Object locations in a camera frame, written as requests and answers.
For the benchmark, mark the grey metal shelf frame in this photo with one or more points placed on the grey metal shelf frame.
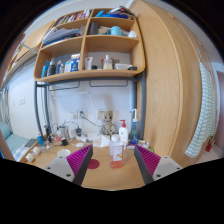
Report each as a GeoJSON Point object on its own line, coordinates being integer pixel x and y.
{"type": "Point", "coordinates": [140, 77]}

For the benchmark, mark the blue bottle on shelf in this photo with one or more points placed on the blue bottle on shelf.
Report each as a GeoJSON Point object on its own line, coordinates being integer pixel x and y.
{"type": "Point", "coordinates": [45, 69]}

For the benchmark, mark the wooden wardrobe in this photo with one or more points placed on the wooden wardrobe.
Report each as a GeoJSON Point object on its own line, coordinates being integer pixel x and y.
{"type": "Point", "coordinates": [173, 82]}

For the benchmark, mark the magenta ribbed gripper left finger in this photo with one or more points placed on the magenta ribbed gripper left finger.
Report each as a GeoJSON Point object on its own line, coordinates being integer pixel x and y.
{"type": "Point", "coordinates": [73, 167]}

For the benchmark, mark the bed with teal sheet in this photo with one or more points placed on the bed with teal sheet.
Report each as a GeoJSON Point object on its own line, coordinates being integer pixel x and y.
{"type": "Point", "coordinates": [17, 145]}

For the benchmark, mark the black power adapter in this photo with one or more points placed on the black power adapter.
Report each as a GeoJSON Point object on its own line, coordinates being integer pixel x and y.
{"type": "Point", "coordinates": [64, 142]}

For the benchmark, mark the blue spray bottle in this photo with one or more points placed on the blue spray bottle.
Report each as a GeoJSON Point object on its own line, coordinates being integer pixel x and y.
{"type": "Point", "coordinates": [134, 125]}

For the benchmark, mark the clear bottle on shelf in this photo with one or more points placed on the clear bottle on shelf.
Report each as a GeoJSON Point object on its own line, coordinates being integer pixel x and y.
{"type": "Point", "coordinates": [108, 63]}

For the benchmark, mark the light blue cup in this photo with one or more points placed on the light blue cup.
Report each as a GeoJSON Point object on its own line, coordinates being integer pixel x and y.
{"type": "Point", "coordinates": [116, 30]}

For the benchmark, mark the wooden shelf unit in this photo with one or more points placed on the wooden shelf unit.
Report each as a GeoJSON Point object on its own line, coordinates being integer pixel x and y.
{"type": "Point", "coordinates": [95, 40]}

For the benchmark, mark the Groot figurine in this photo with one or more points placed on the Groot figurine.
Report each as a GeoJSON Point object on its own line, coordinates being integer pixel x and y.
{"type": "Point", "coordinates": [108, 127]}

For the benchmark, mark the white tube on shelf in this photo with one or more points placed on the white tube on shelf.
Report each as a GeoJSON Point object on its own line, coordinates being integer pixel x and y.
{"type": "Point", "coordinates": [88, 63]}

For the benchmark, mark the white cup left edge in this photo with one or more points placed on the white cup left edge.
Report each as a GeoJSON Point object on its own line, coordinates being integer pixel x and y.
{"type": "Point", "coordinates": [30, 157]}

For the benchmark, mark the white pump bottle red cap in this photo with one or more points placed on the white pump bottle red cap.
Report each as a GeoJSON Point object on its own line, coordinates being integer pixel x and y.
{"type": "Point", "coordinates": [123, 133]}

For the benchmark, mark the dark spray bottle on shelf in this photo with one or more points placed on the dark spray bottle on shelf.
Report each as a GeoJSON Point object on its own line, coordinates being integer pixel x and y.
{"type": "Point", "coordinates": [52, 68]}

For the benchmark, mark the white tray on shelf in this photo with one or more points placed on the white tray on shelf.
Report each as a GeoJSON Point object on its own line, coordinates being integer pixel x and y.
{"type": "Point", "coordinates": [119, 66]}

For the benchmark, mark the row of books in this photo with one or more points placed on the row of books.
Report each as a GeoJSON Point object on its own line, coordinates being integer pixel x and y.
{"type": "Point", "coordinates": [74, 16]}

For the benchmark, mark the stack of papers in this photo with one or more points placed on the stack of papers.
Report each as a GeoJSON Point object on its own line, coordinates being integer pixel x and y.
{"type": "Point", "coordinates": [55, 34]}

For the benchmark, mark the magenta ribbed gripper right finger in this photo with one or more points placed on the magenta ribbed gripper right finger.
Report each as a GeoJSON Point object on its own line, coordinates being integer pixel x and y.
{"type": "Point", "coordinates": [152, 166]}

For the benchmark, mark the white tissue pack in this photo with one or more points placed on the white tissue pack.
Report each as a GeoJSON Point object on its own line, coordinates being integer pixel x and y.
{"type": "Point", "coordinates": [101, 141]}

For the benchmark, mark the blue box on shelf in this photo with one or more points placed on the blue box on shelf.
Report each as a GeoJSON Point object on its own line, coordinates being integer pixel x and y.
{"type": "Point", "coordinates": [75, 59]}

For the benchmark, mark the clear bottle with orange liquid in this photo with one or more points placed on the clear bottle with orange liquid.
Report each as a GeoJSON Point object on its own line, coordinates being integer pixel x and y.
{"type": "Point", "coordinates": [116, 149]}

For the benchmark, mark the striped green white towel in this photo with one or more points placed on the striped green white towel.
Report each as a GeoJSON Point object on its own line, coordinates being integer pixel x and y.
{"type": "Point", "coordinates": [207, 118]}

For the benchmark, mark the white round lid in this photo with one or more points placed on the white round lid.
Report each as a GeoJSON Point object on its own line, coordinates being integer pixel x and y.
{"type": "Point", "coordinates": [63, 153]}

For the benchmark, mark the small blue bottle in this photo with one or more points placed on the small blue bottle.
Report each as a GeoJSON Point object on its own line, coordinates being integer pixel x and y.
{"type": "Point", "coordinates": [40, 139]}

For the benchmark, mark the red round coaster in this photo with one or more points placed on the red round coaster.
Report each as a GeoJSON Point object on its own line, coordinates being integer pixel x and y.
{"type": "Point", "coordinates": [93, 164]}

